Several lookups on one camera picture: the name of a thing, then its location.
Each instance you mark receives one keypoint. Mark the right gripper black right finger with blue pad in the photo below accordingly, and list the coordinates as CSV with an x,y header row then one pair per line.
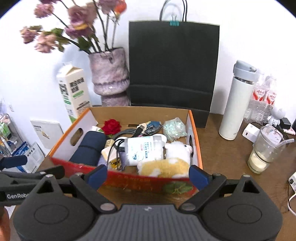
x,y
208,187

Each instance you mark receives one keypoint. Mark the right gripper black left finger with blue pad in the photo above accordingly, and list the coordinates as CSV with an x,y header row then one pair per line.
x,y
86,186

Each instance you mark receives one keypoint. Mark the white yellow plush alpaca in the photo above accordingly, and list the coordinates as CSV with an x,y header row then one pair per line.
x,y
175,165

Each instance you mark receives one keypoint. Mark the person's hand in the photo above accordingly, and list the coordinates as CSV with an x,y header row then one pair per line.
x,y
5,230

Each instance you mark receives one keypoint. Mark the dark blue rolled cloth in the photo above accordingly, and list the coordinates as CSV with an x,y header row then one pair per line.
x,y
89,150

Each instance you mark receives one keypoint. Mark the colourful boxes on shelf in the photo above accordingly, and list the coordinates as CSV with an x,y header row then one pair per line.
x,y
12,145

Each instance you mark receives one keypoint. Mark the white tissue pack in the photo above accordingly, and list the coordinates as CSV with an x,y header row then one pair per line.
x,y
144,149

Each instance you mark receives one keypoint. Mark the red fabric rose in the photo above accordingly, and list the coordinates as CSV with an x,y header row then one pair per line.
x,y
111,127

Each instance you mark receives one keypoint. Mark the white booklet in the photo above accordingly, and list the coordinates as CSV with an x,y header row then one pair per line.
x,y
48,133

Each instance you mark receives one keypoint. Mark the cardboard box orange rim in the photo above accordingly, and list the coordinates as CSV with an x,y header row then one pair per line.
x,y
113,154

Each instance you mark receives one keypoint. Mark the iridescent plastic wrapped packet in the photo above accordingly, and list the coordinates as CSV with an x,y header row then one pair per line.
x,y
174,129

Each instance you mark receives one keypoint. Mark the white usb charger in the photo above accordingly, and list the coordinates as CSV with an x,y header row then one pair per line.
x,y
251,132

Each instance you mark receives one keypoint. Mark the glass cup with milk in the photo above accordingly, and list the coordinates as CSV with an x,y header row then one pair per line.
x,y
267,148

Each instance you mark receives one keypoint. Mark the blue white snack packet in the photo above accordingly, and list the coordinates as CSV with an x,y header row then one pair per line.
x,y
150,128

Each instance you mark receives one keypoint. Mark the black power adapter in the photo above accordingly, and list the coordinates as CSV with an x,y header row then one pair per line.
x,y
285,124

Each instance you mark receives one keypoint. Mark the pack of water bottles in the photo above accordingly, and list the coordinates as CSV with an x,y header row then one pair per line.
x,y
261,101

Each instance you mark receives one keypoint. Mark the white milk carton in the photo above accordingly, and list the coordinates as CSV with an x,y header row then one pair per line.
x,y
74,90

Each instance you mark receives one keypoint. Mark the white thermos grey lid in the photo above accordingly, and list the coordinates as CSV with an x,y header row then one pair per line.
x,y
244,78

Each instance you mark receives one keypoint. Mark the purple white ceramic vase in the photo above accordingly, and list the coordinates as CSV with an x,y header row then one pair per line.
x,y
110,77

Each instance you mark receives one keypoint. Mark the black paper shopping bag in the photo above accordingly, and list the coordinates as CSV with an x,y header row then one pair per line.
x,y
173,67

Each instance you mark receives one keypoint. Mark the dried pink flower bouquet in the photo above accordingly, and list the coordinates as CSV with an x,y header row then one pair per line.
x,y
91,27

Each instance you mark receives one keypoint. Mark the teal binder clip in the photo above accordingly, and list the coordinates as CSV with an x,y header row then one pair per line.
x,y
174,23

